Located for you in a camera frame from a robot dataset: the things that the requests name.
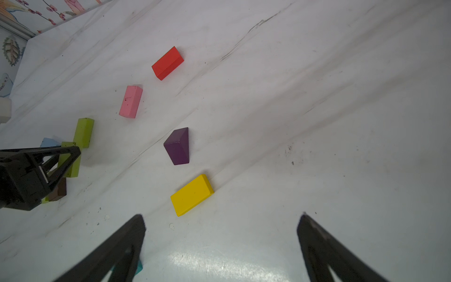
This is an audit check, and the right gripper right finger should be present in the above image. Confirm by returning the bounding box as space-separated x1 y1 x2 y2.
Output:
297 213 386 282

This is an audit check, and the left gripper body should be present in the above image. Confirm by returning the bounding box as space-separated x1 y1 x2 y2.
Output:
1 155 51 211

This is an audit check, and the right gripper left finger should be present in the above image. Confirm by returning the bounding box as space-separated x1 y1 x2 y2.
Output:
56 214 146 282

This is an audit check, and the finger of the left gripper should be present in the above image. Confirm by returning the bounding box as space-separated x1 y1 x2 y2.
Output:
1 146 81 187

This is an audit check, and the pink wood block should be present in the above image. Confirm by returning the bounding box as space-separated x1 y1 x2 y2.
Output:
119 86 143 119

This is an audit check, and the light blue wood block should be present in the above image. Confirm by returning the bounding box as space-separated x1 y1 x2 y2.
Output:
40 137 61 148

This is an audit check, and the teal wood block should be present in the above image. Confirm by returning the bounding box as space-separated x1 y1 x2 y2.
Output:
110 258 144 281

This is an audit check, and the brown wood block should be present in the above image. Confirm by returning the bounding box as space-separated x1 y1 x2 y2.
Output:
47 177 67 202

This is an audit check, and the yellow wood block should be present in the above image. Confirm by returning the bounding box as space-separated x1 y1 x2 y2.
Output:
170 174 214 217

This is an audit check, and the purple wood block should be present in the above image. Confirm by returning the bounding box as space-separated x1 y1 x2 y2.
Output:
164 128 190 165

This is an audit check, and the red wood block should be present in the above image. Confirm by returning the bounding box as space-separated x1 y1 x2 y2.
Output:
152 47 184 81

